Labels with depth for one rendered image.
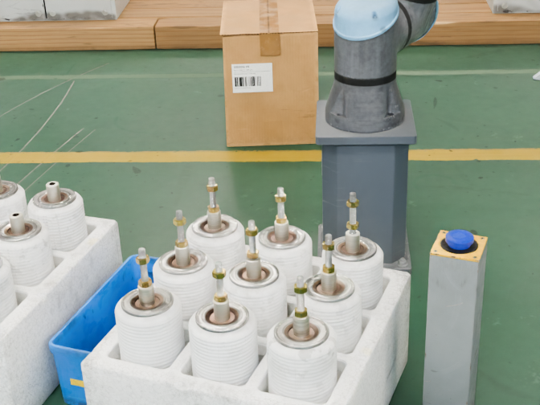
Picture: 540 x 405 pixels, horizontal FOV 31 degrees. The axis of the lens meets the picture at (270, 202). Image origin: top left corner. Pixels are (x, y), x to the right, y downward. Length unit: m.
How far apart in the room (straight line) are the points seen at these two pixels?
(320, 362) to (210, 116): 1.47
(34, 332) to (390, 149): 0.72
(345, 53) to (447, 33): 1.47
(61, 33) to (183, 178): 1.12
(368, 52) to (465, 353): 0.59
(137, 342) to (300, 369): 0.25
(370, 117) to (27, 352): 0.73
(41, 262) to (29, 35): 1.79
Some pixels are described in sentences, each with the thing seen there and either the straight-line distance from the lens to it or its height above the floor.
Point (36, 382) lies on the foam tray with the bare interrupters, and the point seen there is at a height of 0.05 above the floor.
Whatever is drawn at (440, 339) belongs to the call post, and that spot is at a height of 0.17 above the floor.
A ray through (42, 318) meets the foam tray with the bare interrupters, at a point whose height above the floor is 0.14.
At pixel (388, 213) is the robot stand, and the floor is 0.13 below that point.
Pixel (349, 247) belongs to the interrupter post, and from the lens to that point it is 1.49.
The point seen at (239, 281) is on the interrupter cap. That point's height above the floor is 0.25.
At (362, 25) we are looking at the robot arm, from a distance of 1.74.
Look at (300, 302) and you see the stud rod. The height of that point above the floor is 0.30.
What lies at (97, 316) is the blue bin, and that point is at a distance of 1.70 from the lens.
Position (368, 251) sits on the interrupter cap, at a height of 0.25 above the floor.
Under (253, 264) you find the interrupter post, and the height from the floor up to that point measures 0.28.
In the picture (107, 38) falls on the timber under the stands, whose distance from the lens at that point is 3.28.
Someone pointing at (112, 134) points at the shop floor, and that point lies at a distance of 2.62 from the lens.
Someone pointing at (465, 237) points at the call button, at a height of 0.33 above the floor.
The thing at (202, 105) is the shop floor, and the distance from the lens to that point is 2.76.
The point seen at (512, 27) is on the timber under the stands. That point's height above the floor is 0.06.
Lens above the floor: 1.01
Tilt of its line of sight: 28 degrees down
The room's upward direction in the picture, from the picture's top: 2 degrees counter-clockwise
